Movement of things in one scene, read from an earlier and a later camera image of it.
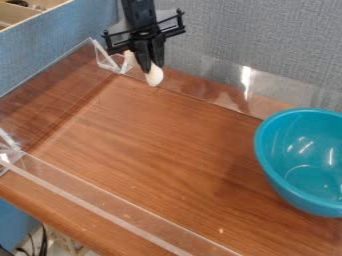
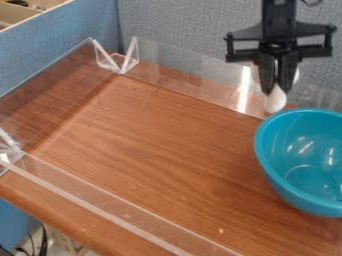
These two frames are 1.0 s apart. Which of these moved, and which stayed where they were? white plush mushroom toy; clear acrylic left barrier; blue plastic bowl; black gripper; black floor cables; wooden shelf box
Moved: black gripper; white plush mushroom toy
Stayed: black floor cables; wooden shelf box; blue plastic bowl; clear acrylic left barrier
